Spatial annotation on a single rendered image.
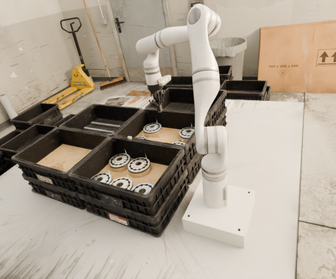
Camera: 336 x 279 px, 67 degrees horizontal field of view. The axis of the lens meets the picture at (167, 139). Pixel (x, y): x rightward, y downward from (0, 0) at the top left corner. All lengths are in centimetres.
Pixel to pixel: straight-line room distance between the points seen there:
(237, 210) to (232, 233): 10
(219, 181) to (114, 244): 48
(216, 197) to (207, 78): 43
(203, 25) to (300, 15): 297
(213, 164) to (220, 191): 12
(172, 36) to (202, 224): 72
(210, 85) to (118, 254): 70
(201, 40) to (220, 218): 63
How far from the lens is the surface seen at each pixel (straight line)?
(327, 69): 376
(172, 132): 136
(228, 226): 96
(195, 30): 93
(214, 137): 81
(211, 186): 93
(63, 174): 113
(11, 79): 467
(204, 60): 87
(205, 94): 84
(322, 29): 371
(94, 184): 101
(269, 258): 99
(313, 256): 188
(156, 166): 114
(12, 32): 477
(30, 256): 123
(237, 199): 105
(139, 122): 141
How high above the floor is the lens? 153
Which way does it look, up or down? 32 degrees down
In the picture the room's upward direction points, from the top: 11 degrees counter-clockwise
